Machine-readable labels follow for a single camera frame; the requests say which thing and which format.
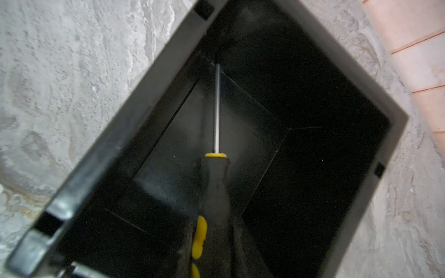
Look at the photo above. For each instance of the black yellow screwdriver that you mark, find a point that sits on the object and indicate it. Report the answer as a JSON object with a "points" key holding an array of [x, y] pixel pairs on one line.
{"points": [[211, 254]]}

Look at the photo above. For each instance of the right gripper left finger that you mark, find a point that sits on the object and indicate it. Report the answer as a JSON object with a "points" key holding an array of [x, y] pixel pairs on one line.
{"points": [[177, 263]]}

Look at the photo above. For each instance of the black plastic bin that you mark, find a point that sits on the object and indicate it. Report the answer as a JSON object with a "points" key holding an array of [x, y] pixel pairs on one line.
{"points": [[307, 131]]}

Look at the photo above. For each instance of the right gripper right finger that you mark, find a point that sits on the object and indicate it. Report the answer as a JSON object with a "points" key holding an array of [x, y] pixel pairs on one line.
{"points": [[247, 261]]}

